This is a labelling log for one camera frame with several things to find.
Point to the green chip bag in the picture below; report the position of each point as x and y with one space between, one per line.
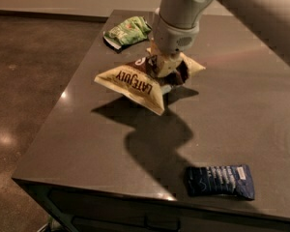
131 31

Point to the dark table frame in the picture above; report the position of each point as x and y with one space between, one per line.
83 210

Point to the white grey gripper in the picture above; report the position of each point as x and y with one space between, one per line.
171 37

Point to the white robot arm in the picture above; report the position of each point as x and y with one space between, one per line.
176 23

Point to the brown Late July chip bag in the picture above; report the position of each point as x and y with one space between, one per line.
137 81

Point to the blue RXBAR blueberry wrapper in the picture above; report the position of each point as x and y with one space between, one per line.
216 180

